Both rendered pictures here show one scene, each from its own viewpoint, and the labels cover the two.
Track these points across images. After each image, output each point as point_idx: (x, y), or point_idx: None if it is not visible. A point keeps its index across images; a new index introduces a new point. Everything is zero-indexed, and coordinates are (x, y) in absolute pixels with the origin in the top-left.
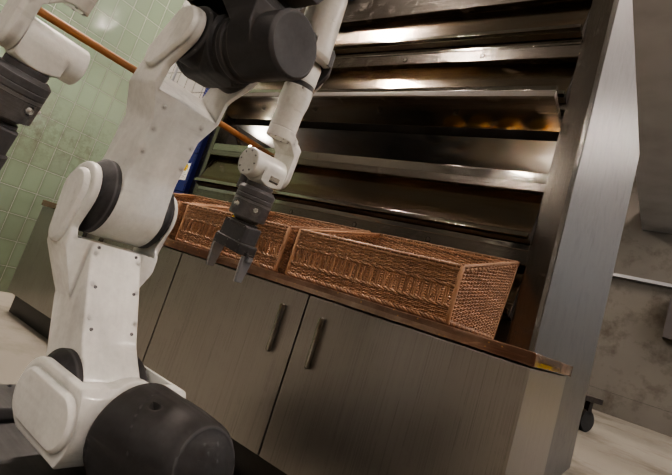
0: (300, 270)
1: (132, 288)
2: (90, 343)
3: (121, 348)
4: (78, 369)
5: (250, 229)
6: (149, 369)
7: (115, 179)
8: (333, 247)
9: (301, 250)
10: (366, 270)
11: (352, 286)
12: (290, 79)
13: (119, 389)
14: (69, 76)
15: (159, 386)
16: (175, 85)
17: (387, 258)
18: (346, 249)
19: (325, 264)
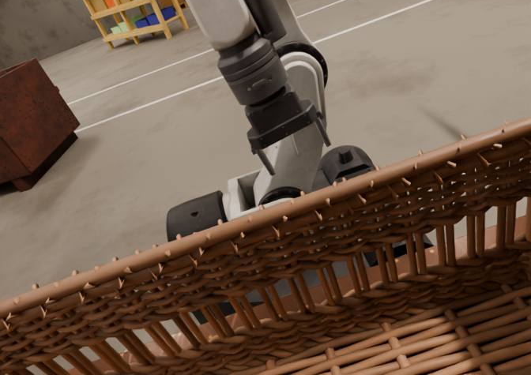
0: (468, 272)
1: (277, 142)
2: (264, 166)
3: (266, 178)
4: (256, 176)
5: (244, 110)
6: (269, 203)
7: None
8: (336, 230)
9: (498, 208)
10: (178, 325)
11: (239, 352)
12: None
13: (228, 190)
14: None
15: (212, 197)
16: None
17: (76, 309)
18: (264, 247)
19: (360, 276)
